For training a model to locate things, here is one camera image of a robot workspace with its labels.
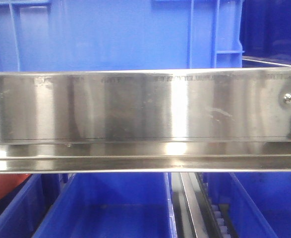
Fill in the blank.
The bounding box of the stainless steel shelf rail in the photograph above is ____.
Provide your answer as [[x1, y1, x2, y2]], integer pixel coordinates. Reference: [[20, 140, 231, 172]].
[[0, 67, 291, 174]]

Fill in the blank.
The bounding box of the shelf rail screw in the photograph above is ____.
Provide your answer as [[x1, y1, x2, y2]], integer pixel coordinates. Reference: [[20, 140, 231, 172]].
[[283, 93, 291, 104]]

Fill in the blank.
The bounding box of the large blue crate upper shelf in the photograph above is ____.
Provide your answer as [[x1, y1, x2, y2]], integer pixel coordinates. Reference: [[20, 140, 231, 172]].
[[0, 0, 243, 72]]

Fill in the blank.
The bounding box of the blue bin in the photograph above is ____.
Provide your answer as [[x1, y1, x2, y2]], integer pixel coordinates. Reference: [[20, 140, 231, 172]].
[[34, 172, 177, 238], [203, 172, 291, 238], [0, 173, 69, 238]]

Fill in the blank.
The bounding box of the blue bin left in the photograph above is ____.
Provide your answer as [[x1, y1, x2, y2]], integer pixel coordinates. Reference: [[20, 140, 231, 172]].
[[0, 173, 69, 238]]

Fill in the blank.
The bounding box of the metal roller track divider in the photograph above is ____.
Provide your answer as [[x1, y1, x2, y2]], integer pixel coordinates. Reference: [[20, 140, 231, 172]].
[[171, 173, 238, 238]]

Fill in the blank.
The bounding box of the dark blue crate upper right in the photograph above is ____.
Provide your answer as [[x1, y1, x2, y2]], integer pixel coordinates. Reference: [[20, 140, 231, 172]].
[[240, 0, 291, 64]]

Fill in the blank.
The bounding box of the blue bin front right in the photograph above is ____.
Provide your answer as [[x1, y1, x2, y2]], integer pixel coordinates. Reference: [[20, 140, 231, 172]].
[[203, 172, 291, 238]]

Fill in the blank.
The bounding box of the blue bin front centre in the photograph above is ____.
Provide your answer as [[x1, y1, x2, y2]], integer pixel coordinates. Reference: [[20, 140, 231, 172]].
[[34, 172, 177, 238]]

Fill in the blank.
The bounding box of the red plastic package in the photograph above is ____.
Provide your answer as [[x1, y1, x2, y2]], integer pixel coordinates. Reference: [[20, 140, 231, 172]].
[[0, 174, 31, 200]]

